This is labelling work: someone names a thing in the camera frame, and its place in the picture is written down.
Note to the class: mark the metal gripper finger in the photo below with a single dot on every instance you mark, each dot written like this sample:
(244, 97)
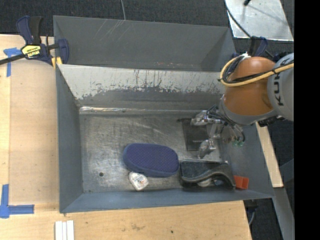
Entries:
(206, 147)
(200, 120)

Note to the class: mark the small white plastic packet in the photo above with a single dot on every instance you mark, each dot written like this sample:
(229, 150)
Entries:
(137, 181)

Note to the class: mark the small red block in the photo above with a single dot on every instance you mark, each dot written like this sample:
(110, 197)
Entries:
(241, 182)

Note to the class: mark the grey metal bin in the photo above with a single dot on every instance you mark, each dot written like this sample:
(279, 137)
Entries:
(105, 139)

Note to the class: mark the blue oval sponge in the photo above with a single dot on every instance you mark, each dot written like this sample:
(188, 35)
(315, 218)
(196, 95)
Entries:
(150, 159)

